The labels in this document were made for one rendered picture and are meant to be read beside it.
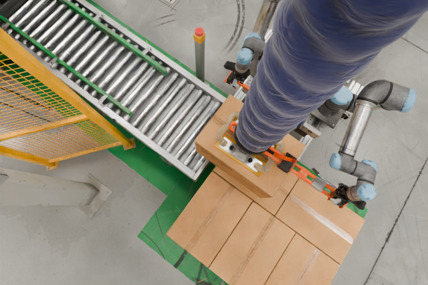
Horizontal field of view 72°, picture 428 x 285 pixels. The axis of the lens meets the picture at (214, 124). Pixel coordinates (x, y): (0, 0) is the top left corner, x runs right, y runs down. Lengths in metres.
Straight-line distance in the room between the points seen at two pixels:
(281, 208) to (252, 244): 0.35
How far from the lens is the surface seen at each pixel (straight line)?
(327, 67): 0.65
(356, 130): 1.56
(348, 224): 2.64
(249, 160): 1.84
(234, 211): 2.39
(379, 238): 3.38
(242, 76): 1.74
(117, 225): 3.03
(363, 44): 0.58
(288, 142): 1.96
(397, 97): 1.62
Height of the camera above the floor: 2.92
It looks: 75 degrees down
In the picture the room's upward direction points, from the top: 8 degrees clockwise
